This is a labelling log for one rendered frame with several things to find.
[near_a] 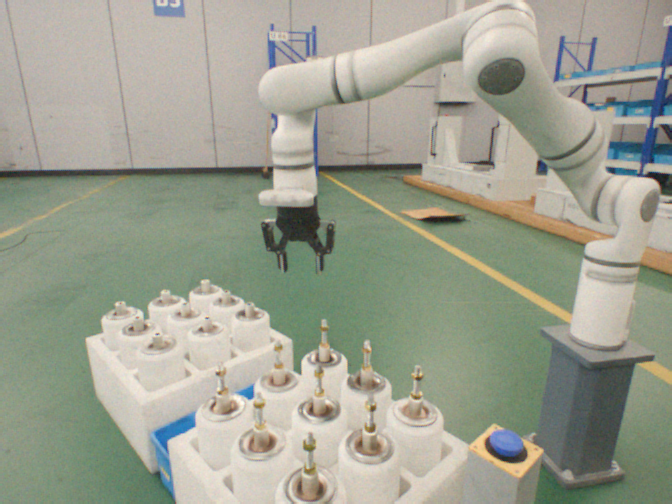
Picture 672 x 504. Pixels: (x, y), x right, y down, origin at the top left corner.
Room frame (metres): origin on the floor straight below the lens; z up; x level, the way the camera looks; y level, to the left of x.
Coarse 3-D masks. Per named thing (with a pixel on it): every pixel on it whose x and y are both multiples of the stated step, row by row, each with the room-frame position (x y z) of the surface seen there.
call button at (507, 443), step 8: (496, 432) 0.48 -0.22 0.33; (504, 432) 0.48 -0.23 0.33; (512, 432) 0.48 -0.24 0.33; (496, 440) 0.46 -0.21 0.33; (504, 440) 0.46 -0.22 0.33; (512, 440) 0.46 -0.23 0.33; (520, 440) 0.46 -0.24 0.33; (496, 448) 0.46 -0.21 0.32; (504, 448) 0.45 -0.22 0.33; (512, 448) 0.45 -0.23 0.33; (520, 448) 0.45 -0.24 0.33
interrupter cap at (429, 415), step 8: (400, 400) 0.65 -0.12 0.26; (408, 400) 0.65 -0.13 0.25; (424, 400) 0.65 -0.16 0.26; (400, 408) 0.63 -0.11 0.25; (408, 408) 0.63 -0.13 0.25; (424, 408) 0.63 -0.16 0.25; (432, 408) 0.63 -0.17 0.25; (400, 416) 0.61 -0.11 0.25; (408, 416) 0.61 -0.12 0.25; (416, 416) 0.61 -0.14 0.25; (424, 416) 0.61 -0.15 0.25; (432, 416) 0.61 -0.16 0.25; (408, 424) 0.59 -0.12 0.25; (416, 424) 0.59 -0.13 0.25; (424, 424) 0.59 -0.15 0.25
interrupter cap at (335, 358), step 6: (312, 354) 0.81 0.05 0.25; (318, 354) 0.81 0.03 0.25; (330, 354) 0.81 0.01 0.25; (336, 354) 0.81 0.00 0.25; (306, 360) 0.79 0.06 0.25; (312, 360) 0.78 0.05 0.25; (318, 360) 0.79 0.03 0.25; (330, 360) 0.79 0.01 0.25; (336, 360) 0.78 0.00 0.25; (312, 366) 0.77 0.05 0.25; (324, 366) 0.76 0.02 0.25; (330, 366) 0.76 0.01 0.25
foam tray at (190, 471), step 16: (192, 432) 0.66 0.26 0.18; (288, 432) 0.66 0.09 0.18; (176, 448) 0.62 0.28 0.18; (192, 448) 0.62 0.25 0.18; (448, 448) 0.63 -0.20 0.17; (464, 448) 0.62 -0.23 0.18; (176, 464) 0.62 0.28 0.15; (192, 464) 0.58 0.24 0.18; (336, 464) 0.58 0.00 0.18; (448, 464) 0.58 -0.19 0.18; (464, 464) 0.59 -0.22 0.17; (176, 480) 0.62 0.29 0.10; (192, 480) 0.57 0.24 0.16; (208, 480) 0.55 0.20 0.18; (224, 480) 0.55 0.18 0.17; (400, 480) 0.56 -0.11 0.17; (416, 480) 0.55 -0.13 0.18; (432, 480) 0.55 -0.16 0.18; (448, 480) 0.56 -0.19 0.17; (464, 480) 0.59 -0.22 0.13; (176, 496) 0.63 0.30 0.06; (192, 496) 0.57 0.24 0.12; (208, 496) 0.52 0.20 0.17; (224, 496) 0.52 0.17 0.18; (400, 496) 0.56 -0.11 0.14; (416, 496) 0.52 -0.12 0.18; (432, 496) 0.53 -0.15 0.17; (448, 496) 0.56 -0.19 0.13
